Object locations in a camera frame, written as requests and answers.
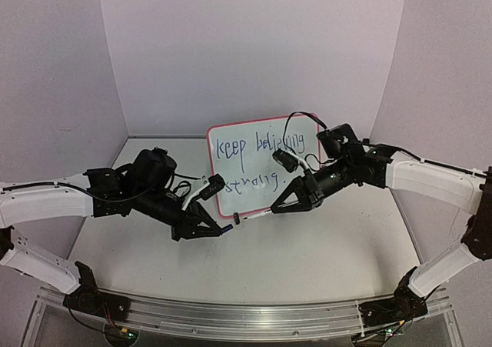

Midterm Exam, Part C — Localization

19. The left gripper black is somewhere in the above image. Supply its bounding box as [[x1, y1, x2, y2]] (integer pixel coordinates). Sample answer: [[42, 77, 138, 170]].
[[133, 185, 222, 242]]

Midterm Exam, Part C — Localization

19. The whiteboard marker white blue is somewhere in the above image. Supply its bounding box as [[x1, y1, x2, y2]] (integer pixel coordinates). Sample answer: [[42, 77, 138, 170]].
[[243, 209, 271, 220]]

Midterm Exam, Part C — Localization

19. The pink framed whiteboard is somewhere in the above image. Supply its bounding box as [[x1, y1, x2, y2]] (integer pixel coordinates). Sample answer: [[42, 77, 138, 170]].
[[207, 114, 322, 219]]

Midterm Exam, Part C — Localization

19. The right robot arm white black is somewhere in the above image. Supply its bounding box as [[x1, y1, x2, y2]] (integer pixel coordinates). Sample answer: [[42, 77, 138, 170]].
[[271, 124, 491, 327]]

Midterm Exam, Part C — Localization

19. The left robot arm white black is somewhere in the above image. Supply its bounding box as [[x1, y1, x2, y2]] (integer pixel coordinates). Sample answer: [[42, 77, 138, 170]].
[[1, 148, 233, 322]]

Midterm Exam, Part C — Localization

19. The wire whiteboard stand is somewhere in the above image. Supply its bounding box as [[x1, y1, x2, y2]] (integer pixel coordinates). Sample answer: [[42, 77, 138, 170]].
[[233, 212, 243, 225]]

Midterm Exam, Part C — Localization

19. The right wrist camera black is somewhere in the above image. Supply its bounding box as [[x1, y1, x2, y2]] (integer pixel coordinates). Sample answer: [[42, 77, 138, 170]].
[[272, 148, 309, 173]]

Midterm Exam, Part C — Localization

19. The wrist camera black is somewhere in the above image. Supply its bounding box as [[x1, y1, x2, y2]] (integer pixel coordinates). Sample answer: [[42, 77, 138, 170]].
[[182, 174, 225, 211], [272, 148, 309, 173]]

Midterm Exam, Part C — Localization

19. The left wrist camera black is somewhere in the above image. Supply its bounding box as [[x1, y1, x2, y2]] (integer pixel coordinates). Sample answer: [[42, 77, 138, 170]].
[[182, 174, 225, 211]]

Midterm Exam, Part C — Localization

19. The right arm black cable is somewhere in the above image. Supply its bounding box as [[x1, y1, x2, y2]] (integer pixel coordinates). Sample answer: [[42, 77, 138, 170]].
[[282, 111, 330, 171]]

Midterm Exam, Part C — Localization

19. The aluminium front rail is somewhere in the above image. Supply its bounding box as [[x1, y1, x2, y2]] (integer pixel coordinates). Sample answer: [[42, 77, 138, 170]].
[[21, 287, 464, 346]]

